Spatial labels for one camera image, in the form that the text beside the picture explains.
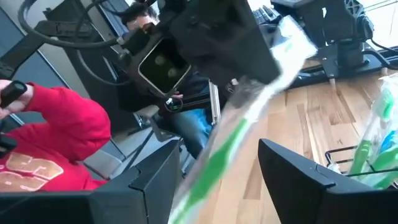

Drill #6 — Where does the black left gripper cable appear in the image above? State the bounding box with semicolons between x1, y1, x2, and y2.
17;0;126;50

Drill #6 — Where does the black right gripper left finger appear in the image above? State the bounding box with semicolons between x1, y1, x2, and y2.
0;139;182;224

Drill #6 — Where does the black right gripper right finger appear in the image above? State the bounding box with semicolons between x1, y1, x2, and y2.
257;138;398;224

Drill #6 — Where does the person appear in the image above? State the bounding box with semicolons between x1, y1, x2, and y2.
118;1;218;159
0;80;112;192

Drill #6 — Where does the black handle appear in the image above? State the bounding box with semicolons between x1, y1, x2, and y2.
0;80;28;109

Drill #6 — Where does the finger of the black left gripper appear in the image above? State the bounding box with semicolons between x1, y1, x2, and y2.
169;0;282;90

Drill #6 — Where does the black aluminium table frame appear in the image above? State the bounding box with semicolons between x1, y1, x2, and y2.
217;46;398;100

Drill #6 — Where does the black wire caddy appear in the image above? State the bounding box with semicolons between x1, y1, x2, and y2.
325;145;398;189

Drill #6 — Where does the blue toothbrush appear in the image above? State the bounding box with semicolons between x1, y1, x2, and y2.
379;130;398;154

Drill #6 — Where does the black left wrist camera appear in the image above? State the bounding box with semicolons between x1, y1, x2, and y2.
129;34;192;99

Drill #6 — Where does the silver metal bracket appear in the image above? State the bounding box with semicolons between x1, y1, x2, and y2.
208;81;222;126

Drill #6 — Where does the grey blue partition panel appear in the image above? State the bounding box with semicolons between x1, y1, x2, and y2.
0;6;71;125

